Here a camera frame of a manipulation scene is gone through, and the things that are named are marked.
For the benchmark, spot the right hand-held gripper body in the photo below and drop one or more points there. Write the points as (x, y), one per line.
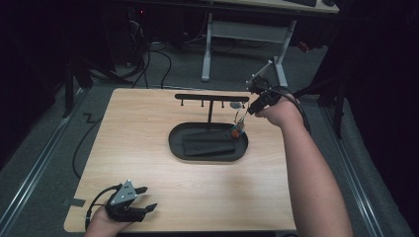
(258, 86)

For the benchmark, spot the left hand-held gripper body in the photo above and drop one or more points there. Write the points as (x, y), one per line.
(123, 197)

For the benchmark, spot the black key stand with tray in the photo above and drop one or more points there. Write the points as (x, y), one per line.
(210, 97)

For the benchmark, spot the black wallet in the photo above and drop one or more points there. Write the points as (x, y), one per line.
(207, 144)

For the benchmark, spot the person's right hand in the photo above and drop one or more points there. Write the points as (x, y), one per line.
(285, 112)

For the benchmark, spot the person's left hand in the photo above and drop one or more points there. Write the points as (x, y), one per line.
(102, 227)

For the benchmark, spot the grey round table grommet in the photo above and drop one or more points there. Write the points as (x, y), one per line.
(234, 105)

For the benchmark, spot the black tape patch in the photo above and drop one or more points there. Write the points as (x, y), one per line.
(75, 202)

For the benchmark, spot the desk with white metal legs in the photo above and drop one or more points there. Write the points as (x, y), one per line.
(250, 31)

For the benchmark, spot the black metal stand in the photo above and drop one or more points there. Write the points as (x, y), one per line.
(339, 108)
(68, 89)

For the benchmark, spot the black keyboard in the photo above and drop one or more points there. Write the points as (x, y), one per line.
(301, 2)

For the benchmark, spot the black computer mouse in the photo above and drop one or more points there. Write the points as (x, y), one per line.
(328, 2)

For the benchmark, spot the dark computer tower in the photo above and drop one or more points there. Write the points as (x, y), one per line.
(138, 33)

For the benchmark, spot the metal floor rail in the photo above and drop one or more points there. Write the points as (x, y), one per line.
(39, 164)
(354, 177)

